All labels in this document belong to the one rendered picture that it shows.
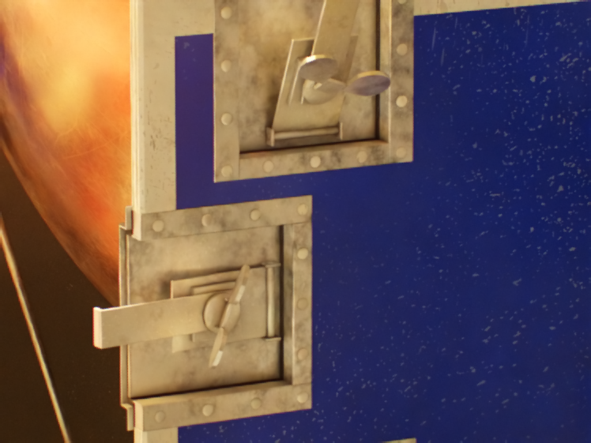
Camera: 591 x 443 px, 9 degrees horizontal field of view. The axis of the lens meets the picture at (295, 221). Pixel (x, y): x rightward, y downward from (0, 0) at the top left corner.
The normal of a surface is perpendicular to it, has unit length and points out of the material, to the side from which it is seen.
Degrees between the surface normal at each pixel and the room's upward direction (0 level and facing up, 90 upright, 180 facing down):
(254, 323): 90
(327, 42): 115
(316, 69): 137
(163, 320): 90
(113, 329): 90
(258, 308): 90
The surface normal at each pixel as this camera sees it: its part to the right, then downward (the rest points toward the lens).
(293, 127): 0.40, 0.59
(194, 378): 0.44, 0.21
